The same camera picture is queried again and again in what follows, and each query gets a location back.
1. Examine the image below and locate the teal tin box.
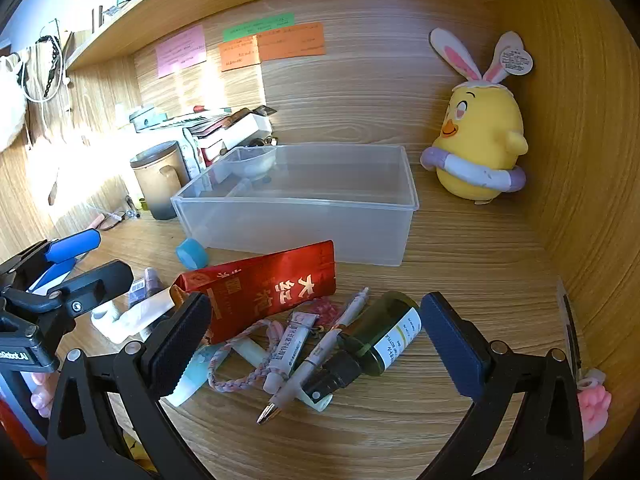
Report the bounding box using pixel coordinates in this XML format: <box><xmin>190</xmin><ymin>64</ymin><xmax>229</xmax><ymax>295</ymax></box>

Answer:
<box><xmin>129</xmin><ymin>105</ymin><xmax>166</xmax><ymax>133</ymax></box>

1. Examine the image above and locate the red and white box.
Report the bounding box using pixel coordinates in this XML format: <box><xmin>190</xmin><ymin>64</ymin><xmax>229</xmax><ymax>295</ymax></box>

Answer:
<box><xmin>197</xmin><ymin>142</ymin><xmax>228</xmax><ymax>166</ymax></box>

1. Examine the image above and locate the black strap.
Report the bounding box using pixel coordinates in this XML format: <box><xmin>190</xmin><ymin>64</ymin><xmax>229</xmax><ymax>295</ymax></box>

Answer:
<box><xmin>557</xmin><ymin>280</ymin><xmax>583</xmax><ymax>376</ymax></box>

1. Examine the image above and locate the red foil packet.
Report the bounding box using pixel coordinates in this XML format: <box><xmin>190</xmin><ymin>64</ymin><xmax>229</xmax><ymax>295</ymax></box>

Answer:
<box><xmin>171</xmin><ymin>240</ymin><xmax>337</xmax><ymax>345</ymax></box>

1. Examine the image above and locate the black lanyard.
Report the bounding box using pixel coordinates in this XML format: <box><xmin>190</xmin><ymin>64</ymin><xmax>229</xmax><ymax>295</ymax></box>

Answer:
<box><xmin>35</xmin><ymin>34</ymin><xmax>63</xmax><ymax>101</ymax></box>

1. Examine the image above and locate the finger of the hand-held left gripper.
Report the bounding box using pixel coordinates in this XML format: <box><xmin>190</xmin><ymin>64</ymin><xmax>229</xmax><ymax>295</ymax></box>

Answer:
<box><xmin>29</xmin><ymin>259</ymin><xmax>135</xmax><ymax>320</ymax></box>
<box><xmin>0</xmin><ymin>229</ymin><xmax>102</xmax><ymax>286</ymax></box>

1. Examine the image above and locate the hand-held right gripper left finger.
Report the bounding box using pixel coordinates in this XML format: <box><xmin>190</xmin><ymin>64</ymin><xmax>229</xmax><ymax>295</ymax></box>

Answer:
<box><xmin>46</xmin><ymin>291</ymin><xmax>216</xmax><ymax>480</ymax></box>

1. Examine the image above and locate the small orange sticky note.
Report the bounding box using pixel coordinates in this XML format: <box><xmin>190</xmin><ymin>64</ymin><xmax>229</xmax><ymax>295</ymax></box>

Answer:
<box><xmin>219</xmin><ymin>34</ymin><xmax>262</xmax><ymax>72</ymax></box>

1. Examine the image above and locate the clear plastic storage bin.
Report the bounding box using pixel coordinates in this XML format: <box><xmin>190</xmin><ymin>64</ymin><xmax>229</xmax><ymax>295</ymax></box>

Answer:
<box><xmin>171</xmin><ymin>144</ymin><xmax>420</xmax><ymax>267</ymax></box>

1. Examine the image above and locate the white bowl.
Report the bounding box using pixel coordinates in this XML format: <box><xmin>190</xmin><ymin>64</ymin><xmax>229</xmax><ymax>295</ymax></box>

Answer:
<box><xmin>220</xmin><ymin>146</ymin><xmax>277</xmax><ymax>181</ymax></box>

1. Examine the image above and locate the pale green tube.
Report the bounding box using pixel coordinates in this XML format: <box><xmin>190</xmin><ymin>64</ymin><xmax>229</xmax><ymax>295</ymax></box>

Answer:
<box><xmin>232</xmin><ymin>337</ymin><xmax>273</xmax><ymax>373</ymax></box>

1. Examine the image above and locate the pink patterned pouch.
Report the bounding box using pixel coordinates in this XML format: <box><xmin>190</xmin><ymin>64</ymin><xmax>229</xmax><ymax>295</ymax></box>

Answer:
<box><xmin>310</xmin><ymin>297</ymin><xmax>351</xmax><ymax>331</ymax></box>

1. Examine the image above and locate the white cloth bag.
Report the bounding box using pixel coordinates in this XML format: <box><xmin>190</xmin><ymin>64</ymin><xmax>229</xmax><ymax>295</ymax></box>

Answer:
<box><xmin>0</xmin><ymin>50</ymin><xmax>28</xmax><ymax>153</ymax></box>

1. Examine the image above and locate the light blue tube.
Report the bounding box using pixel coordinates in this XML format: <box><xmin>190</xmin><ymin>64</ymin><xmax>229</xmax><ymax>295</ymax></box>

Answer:
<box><xmin>165</xmin><ymin>347</ymin><xmax>216</xmax><ymax>407</ymax></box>

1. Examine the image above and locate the brown gradient mug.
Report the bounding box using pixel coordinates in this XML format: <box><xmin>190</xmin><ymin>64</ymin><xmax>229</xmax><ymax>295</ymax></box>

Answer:
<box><xmin>130</xmin><ymin>140</ymin><xmax>193</xmax><ymax>221</ymax></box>

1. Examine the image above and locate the green sticky note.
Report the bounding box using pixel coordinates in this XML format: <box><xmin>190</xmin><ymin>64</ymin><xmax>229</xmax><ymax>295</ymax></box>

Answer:
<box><xmin>222</xmin><ymin>12</ymin><xmax>293</xmax><ymax>42</ymax></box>

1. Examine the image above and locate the blue tape roll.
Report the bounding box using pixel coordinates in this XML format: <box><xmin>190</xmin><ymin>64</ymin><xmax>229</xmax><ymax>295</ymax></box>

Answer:
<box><xmin>176</xmin><ymin>237</ymin><xmax>210</xmax><ymax>270</ymax></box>

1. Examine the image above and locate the white red carton box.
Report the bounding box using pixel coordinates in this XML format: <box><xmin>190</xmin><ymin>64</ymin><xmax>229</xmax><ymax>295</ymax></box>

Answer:
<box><xmin>165</xmin><ymin>105</ymin><xmax>276</xmax><ymax>151</ymax></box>

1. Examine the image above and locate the yellow chick plush toy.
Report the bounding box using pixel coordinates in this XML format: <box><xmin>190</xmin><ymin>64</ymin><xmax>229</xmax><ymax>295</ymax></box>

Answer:
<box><xmin>420</xmin><ymin>27</ymin><xmax>535</xmax><ymax>206</ymax></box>

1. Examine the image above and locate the large orange sticky note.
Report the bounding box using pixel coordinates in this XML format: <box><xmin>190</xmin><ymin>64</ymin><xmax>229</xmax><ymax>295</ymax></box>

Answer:
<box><xmin>257</xmin><ymin>23</ymin><xmax>327</xmax><ymax>61</ymax></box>

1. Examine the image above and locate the fruit print white carton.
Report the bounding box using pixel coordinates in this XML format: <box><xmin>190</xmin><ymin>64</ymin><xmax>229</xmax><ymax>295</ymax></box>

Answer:
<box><xmin>182</xmin><ymin>127</ymin><xmax>206</xmax><ymax>181</ymax></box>

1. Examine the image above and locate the pink braided cord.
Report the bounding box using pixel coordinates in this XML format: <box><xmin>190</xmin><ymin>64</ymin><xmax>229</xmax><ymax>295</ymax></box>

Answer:
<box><xmin>207</xmin><ymin>317</ymin><xmax>286</xmax><ymax>393</ymax></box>

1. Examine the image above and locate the small ointment tube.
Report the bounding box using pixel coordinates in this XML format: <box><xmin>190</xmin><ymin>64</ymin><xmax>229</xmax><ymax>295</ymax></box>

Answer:
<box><xmin>263</xmin><ymin>312</ymin><xmax>321</xmax><ymax>393</ymax></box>

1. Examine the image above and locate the white ballpoint pen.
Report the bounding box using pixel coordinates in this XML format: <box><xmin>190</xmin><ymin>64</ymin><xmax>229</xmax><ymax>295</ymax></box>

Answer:
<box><xmin>257</xmin><ymin>287</ymin><xmax>371</xmax><ymax>425</ymax></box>

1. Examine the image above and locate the white cream tube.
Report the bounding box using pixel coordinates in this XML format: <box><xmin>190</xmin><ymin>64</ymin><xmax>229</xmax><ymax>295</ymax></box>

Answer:
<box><xmin>92</xmin><ymin>287</ymin><xmax>176</xmax><ymax>345</ymax></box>

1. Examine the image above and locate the dark purple spray bottle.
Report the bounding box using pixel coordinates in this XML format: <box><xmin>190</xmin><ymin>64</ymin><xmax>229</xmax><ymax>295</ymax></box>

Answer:
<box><xmin>127</xmin><ymin>266</ymin><xmax>165</xmax><ymax>311</ymax></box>

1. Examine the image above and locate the white cardboard box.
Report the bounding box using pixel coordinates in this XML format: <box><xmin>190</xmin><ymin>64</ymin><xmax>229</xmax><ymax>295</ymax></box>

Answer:
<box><xmin>222</xmin><ymin>112</ymin><xmax>273</xmax><ymax>148</ymax></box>

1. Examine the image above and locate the pink sticky note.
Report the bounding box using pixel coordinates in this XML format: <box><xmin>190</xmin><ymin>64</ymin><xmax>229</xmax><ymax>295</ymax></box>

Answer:
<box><xmin>155</xmin><ymin>24</ymin><xmax>207</xmax><ymax>79</ymax></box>

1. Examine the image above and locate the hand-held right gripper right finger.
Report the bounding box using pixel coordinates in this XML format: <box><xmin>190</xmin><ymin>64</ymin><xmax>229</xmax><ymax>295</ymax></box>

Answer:
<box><xmin>417</xmin><ymin>291</ymin><xmax>586</xmax><ymax>480</ymax></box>

